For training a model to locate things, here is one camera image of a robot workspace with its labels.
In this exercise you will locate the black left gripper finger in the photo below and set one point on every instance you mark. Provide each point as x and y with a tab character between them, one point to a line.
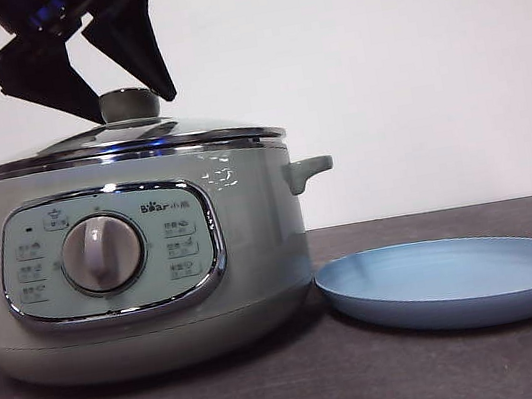
131	38
44	77

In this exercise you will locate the glass lid with green knob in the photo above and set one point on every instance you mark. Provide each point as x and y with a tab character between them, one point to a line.
129	104

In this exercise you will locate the grey steamer control dial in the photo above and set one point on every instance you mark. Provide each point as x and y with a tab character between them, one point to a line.
103	255

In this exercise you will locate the pale green electric steamer pot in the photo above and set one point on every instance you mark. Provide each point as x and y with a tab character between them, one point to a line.
248	212

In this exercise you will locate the blue plate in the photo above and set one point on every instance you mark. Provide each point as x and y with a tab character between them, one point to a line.
462	290

